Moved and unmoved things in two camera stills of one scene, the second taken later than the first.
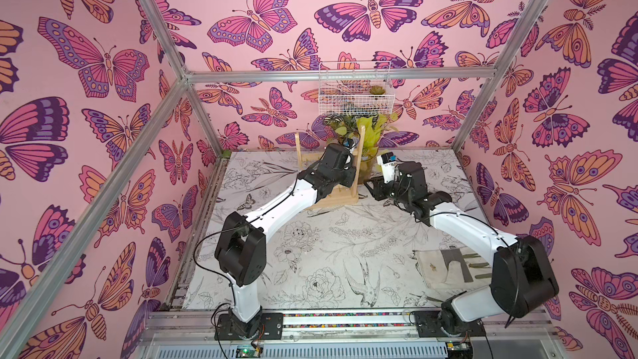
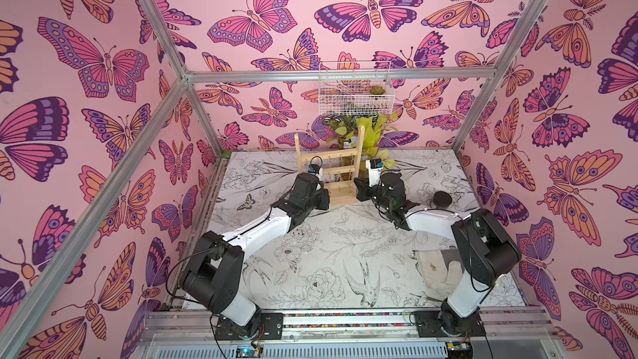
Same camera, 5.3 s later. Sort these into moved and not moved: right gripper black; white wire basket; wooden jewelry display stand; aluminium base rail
Moved: right gripper black
Not moved: wooden jewelry display stand; aluminium base rail; white wire basket
